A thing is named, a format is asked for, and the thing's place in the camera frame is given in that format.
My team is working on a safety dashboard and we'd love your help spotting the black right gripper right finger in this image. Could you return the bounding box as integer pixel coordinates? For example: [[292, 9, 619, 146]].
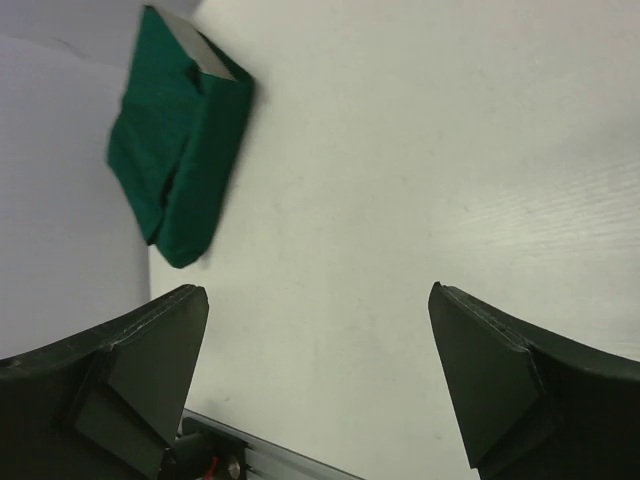
[[428, 283, 639, 479]]

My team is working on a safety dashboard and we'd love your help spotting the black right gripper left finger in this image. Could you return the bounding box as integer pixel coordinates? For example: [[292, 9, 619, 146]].
[[1, 285, 208, 479]]

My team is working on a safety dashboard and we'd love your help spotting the green surgical drape cloth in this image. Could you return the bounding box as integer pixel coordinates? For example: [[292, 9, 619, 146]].
[[107, 5, 255, 268]]

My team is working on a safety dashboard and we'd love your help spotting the metal mesh instrument tray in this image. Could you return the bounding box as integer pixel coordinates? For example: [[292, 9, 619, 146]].
[[161, 11, 235, 81]]

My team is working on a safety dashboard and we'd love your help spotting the aluminium frame rail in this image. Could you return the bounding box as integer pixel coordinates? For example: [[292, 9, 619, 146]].
[[181, 409, 358, 480]]

